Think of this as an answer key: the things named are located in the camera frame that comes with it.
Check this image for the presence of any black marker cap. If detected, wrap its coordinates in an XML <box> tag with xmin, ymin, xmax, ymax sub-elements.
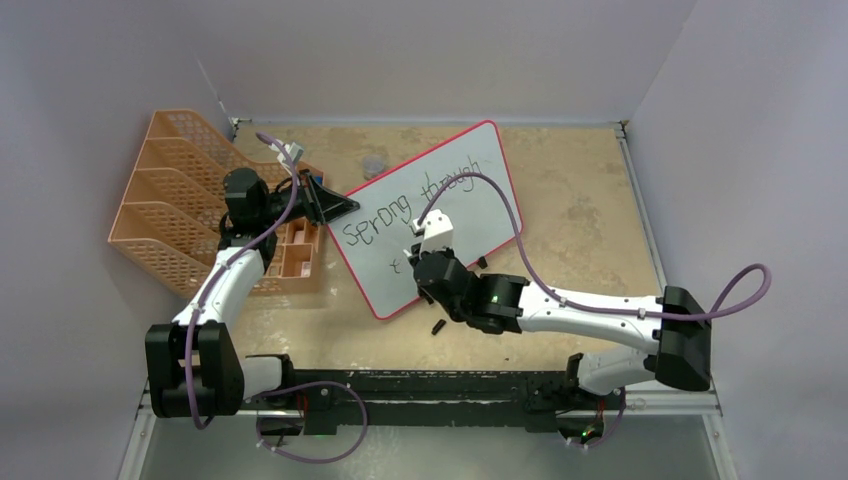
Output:
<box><xmin>431</xmin><ymin>319</ymin><xmax>447</xmax><ymax>336</ymax></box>

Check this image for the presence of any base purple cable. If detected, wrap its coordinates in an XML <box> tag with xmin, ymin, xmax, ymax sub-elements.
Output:
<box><xmin>256</xmin><ymin>381</ymin><xmax>369</xmax><ymax>465</ymax></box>

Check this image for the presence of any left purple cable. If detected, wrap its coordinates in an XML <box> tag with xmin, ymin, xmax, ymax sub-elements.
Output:
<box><xmin>184</xmin><ymin>133</ymin><xmax>299</xmax><ymax>432</ymax></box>

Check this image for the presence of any clear jar of clips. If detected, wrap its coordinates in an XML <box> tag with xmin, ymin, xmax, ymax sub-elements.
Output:
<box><xmin>362</xmin><ymin>154</ymin><xmax>389</xmax><ymax>181</ymax></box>

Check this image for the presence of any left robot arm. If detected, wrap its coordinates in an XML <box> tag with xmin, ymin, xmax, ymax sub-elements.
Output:
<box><xmin>145</xmin><ymin>167</ymin><xmax>360</xmax><ymax>429</ymax></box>

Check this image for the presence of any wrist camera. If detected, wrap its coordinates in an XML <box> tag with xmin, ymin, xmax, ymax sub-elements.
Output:
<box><xmin>407</xmin><ymin>209</ymin><xmax>454</xmax><ymax>256</ymax></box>
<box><xmin>277</xmin><ymin>142</ymin><xmax>304</xmax><ymax>168</ymax></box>

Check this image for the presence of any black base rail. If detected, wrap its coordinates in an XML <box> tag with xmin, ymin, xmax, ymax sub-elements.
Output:
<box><xmin>233</xmin><ymin>369</ymin><xmax>718</xmax><ymax>439</ymax></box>

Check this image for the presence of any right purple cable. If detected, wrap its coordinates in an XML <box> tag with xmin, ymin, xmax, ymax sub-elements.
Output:
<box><xmin>417</xmin><ymin>172</ymin><xmax>773</xmax><ymax>323</ymax></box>

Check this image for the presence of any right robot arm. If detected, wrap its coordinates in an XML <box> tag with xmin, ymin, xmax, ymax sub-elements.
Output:
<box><xmin>407</xmin><ymin>248</ymin><xmax>712</xmax><ymax>407</ymax></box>

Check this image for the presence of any red-framed whiteboard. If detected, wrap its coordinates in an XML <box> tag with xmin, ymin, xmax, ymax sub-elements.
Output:
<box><xmin>329</xmin><ymin>120</ymin><xmax>523</xmax><ymax>320</ymax></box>

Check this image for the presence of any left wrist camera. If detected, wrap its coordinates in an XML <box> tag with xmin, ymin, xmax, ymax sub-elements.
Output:
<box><xmin>277</xmin><ymin>142</ymin><xmax>304</xmax><ymax>168</ymax></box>

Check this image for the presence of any orange plastic file organizer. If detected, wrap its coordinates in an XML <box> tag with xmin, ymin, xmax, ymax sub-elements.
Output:
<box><xmin>108</xmin><ymin>109</ymin><xmax>290</xmax><ymax>299</ymax></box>

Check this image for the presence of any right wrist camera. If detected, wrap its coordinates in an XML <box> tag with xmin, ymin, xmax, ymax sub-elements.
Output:
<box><xmin>407</xmin><ymin>209</ymin><xmax>454</xmax><ymax>256</ymax></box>

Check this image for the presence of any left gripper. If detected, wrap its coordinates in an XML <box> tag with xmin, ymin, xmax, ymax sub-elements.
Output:
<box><xmin>259</xmin><ymin>170</ymin><xmax>359</xmax><ymax>228</ymax></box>

